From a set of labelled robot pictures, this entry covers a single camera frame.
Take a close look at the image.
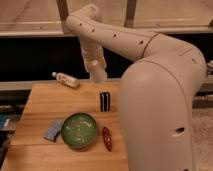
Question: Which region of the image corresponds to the white ceramic cup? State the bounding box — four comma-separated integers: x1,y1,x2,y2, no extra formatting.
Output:
90,60,107,83

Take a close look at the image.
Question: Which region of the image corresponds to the red chili pepper toy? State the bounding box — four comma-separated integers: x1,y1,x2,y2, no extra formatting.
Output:
102,127,112,151

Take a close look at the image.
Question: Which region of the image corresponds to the right window frame post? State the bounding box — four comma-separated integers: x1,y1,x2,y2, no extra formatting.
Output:
124,0,137,28

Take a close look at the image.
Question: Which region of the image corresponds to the black white striped eraser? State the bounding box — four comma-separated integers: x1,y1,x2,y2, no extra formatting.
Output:
99,92,111,112

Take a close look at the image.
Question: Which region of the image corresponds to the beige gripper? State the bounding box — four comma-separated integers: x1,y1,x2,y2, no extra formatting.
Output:
81,44,105,80

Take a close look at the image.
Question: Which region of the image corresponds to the clear plastic bottle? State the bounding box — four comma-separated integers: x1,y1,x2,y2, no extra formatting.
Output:
52,72,79,88

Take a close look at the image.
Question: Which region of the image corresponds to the blue sponge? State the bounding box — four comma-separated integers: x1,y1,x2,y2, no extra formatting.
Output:
43,120,63,142

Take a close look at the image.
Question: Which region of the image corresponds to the window frame post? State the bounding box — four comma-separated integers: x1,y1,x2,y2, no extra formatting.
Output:
124,0,137,28
56,0,70,34

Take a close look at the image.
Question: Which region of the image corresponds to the left window frame post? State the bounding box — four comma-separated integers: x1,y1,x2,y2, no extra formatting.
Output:
56,0,70,34

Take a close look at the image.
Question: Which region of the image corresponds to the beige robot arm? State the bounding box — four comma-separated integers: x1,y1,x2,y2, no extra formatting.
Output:
66,4,206,171

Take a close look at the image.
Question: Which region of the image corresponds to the green bowl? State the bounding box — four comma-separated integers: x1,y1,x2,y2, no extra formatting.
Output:
61,113,97,149

